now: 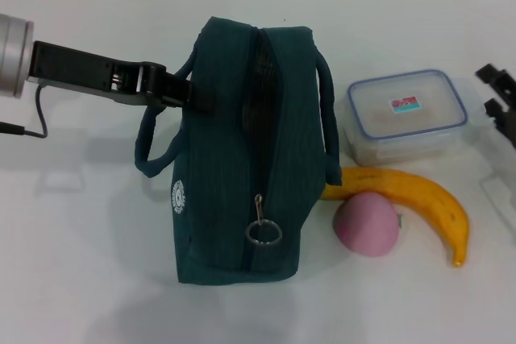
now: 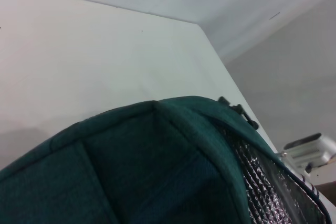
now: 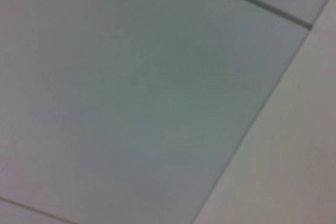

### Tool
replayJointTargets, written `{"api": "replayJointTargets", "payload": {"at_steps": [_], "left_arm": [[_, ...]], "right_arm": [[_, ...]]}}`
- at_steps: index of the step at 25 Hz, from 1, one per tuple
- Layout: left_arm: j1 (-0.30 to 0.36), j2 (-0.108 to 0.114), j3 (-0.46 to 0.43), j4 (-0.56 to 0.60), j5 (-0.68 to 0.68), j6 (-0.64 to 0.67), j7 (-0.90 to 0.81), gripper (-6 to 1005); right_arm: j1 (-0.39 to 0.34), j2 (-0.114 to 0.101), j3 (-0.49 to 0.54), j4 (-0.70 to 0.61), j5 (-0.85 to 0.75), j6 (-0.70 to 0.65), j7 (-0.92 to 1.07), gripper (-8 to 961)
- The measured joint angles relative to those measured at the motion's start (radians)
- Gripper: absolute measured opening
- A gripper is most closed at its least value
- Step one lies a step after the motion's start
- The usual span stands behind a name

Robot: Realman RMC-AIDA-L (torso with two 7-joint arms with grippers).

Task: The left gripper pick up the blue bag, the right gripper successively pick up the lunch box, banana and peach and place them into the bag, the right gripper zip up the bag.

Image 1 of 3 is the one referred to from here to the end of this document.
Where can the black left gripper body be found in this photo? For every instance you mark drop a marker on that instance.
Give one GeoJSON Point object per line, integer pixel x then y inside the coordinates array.
{"type": "Point", "coordinates": [80, 70]}

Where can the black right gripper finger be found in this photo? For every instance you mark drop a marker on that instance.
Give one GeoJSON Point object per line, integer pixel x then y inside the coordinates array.
{"type": "Point", "coordinates": [498, 76]}
{"type": "Point", "coordinates": [504, 118]}

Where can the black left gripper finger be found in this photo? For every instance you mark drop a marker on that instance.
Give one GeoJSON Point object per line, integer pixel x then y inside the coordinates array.
{"type": "Point", "coordinates": [177, 90]}

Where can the dark teal lunch bag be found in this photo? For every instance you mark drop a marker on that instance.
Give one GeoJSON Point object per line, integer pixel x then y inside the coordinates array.
{"type": "Point", "coordinates": [217, 158]}

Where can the clear lunch box blue lid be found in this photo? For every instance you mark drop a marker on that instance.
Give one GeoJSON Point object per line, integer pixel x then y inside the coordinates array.
{"type": "Point", "coordinates": [407, 118]}

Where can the yellow banana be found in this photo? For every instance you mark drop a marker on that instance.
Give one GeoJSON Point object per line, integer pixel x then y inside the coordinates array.
{"type": "Point", "coordinates": [423, 195]}

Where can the pink toy peach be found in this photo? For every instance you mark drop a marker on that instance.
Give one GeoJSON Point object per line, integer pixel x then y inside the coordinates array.
{"type": "Point", "coordinates": [364, 227]}

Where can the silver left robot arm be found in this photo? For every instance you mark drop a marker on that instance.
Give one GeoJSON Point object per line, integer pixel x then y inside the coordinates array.
{"type": "Point", "coordinates": [12, 54]}

